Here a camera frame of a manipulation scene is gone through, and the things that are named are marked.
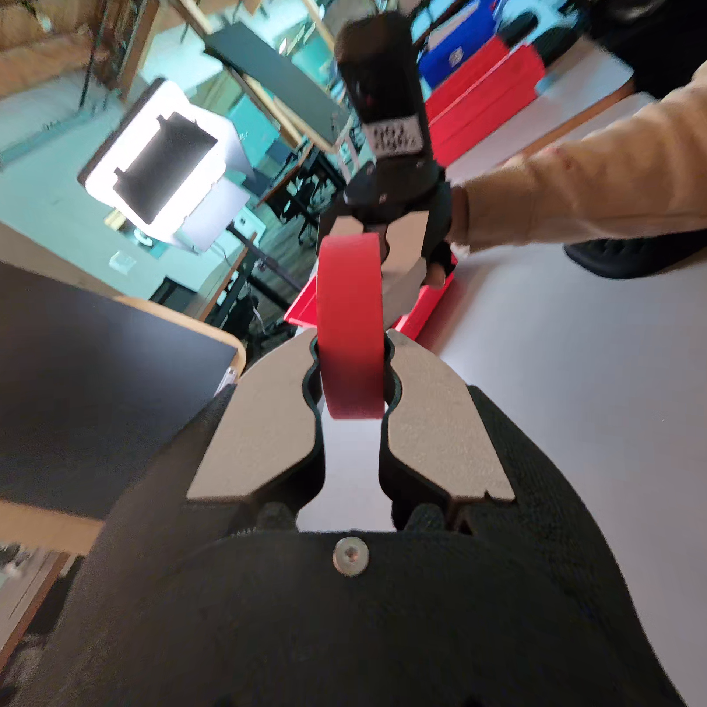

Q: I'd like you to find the red masking tape roll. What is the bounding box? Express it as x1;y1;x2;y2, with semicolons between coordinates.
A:
316;233;386;421

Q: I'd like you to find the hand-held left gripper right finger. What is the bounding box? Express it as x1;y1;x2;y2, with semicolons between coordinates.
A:
378;330;517;528

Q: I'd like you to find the person's right forearm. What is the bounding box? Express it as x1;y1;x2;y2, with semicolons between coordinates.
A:
450;72;707;257

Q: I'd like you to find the blue plastic box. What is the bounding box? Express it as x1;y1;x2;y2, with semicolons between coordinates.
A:
417;0;498;89

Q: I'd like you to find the black light stand pole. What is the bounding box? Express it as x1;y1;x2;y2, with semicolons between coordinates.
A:
224;224;305;288

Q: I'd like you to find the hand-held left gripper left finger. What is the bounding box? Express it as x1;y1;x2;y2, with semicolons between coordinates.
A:
186;330;327;531

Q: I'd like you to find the wooden desk with black legs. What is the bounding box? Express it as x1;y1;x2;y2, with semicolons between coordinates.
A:
196;235;260;324
257;143;321;208

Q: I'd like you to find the studio light panel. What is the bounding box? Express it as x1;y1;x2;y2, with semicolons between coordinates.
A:
77;79;250;253

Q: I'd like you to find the red plastic bin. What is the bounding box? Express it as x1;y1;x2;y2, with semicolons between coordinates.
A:
424;36;546;166
284;254;458;355

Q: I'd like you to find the black office chair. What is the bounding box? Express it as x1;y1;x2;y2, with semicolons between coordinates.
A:
276;166;335;245
563;231;707;281

